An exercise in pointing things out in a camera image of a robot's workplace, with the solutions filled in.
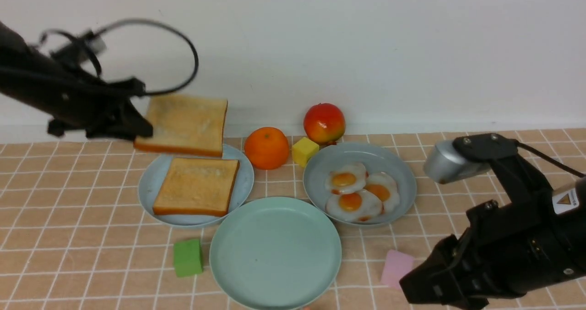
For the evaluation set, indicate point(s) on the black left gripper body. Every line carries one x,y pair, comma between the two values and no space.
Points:
81,107

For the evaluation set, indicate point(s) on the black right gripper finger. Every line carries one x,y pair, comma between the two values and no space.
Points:
421,291
423,275

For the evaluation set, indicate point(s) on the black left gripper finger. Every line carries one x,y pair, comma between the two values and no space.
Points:
119,119

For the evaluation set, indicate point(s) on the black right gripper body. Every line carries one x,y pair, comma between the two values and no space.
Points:
504,253

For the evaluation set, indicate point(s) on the toast slice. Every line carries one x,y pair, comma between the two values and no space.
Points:
185,124
197,186

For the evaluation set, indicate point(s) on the fried egg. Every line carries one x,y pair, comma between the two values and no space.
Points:
385,188
358,207
347,179

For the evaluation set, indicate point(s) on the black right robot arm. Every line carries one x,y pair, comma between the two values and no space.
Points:
528,175

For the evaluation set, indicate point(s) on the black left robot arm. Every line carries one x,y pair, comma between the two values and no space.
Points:
67,85

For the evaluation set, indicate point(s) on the pink cube block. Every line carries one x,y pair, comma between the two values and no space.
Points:
397,265

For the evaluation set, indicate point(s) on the light blue plate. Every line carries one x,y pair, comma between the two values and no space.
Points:
152,179

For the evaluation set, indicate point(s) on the grey blue plate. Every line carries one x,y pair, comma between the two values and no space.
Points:
376,159

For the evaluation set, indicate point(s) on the orange fruit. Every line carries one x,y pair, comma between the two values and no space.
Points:
267,148

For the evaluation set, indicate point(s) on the green cube block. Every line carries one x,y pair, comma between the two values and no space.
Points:
187,258

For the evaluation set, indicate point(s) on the teal green plate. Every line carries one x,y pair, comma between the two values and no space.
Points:
276,253

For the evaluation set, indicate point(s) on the yellow cube block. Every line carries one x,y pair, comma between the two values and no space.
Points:
303,150

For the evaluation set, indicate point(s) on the red yellow apple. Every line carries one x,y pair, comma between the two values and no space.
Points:
324,124

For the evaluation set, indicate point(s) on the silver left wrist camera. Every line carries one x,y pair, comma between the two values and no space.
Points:
81,48

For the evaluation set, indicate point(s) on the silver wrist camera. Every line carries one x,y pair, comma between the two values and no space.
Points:
445,165
81,48

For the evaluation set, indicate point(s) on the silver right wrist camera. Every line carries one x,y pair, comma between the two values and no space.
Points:
445,165

